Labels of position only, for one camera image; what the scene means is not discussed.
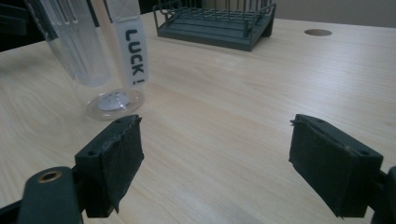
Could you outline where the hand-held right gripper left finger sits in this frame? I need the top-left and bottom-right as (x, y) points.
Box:
(74, 114), (146, 218)

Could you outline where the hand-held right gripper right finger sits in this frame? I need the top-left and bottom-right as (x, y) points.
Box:
(289, 113), (385, 218)

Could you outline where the clear glass cup with label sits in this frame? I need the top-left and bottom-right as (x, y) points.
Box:
(23, 0), (150, 121)

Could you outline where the round table cable hole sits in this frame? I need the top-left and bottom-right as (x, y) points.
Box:
(304, 28), (332, 37)

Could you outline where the dark green wire dish rack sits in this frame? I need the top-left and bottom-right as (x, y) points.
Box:
(152, 0), (277, 52)

